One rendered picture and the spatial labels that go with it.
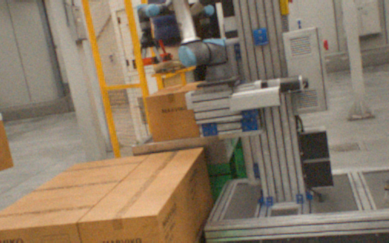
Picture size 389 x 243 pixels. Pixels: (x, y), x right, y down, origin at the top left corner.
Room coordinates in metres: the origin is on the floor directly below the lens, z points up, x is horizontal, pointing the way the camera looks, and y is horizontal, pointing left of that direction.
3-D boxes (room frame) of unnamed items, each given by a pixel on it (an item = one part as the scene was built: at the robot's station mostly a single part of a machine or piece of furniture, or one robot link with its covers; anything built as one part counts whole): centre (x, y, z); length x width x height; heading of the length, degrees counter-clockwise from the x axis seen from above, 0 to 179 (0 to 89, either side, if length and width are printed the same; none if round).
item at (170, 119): (3.52, 0.05, 0.75); 0.60 x 0.40 x 0.40; 168
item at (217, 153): (3.19, 0.13, 0.48); 0.70 x 0.03 x 0.15; 77
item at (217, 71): (2.56, -0.19, 1.09); 0.15 x 0.15 x 0.10
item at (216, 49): (2.55, -0.18, 1.20); 0.13 x 0.12 x 0.14; 119
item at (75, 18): (4.13, 0.85, 1.62); 0.20 x 0.05 x 0.30; 167
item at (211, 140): (3.19, 0.13, 0.58); 0.70 x 0.03 x 0.06; 77
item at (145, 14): (2.88, 0.12, 1.50); 0.11 x 0.11 x 0.08; 29
